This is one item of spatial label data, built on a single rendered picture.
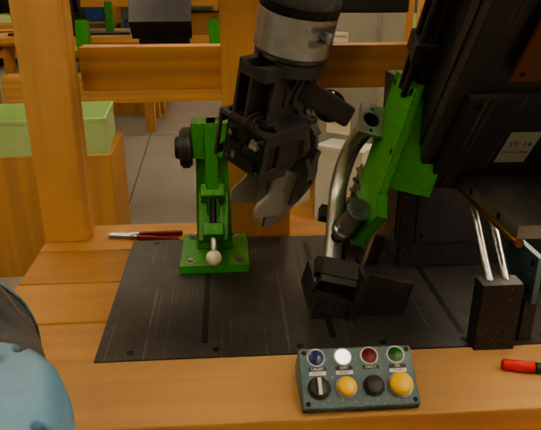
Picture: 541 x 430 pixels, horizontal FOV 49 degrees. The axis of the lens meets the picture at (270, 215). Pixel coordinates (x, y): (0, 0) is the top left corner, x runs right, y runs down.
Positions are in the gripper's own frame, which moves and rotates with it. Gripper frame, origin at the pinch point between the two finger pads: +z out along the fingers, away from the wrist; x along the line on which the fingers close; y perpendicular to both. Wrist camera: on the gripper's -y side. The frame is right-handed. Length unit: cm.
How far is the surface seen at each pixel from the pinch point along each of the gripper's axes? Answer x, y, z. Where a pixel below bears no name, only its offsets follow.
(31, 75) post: -68, -6, 11
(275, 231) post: -28, -40, 37
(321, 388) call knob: 12.9, -0.6, 19.0
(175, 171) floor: -265, -217, 203
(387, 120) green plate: -5.6, -31.5, -2.5
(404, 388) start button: 20.2, -8.1, 17.6
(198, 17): -519, -453, 190
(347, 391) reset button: 15.4, -2.8, 18.7
